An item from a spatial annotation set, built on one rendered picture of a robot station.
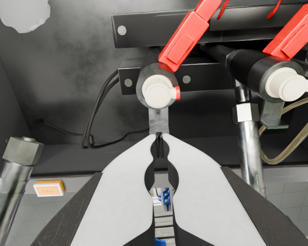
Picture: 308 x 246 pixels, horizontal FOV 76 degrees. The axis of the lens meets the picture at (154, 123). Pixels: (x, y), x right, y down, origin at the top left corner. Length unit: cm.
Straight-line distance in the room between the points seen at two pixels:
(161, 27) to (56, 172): 34
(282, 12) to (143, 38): 16
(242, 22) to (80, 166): 37
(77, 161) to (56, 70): 20
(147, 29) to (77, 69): 23
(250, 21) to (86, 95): 34
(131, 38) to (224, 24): 11
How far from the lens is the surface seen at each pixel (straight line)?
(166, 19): 26
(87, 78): 45
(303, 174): 49
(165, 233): 85
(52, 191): 45
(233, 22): 26
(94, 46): 43
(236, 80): 20
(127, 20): 26
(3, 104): 50
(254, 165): 19
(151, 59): 16
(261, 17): 27
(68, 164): 47
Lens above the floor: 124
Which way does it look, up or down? 63 degrees down
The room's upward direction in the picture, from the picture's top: 179 degrees clockwise
